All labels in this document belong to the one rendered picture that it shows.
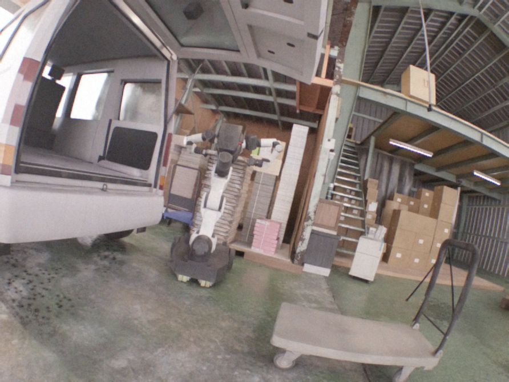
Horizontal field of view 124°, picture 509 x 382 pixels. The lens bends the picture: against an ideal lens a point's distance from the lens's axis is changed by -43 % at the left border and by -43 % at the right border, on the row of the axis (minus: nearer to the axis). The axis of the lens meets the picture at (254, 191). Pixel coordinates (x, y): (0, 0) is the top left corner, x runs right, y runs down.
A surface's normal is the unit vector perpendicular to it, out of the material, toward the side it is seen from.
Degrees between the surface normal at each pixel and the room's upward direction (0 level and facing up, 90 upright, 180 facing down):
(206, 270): 90
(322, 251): 90
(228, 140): 75
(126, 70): 95
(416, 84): 90
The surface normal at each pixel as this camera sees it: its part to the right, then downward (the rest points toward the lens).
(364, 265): -0.51, -0.13
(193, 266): 0.11, 0.02
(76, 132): -0.15, -0.09
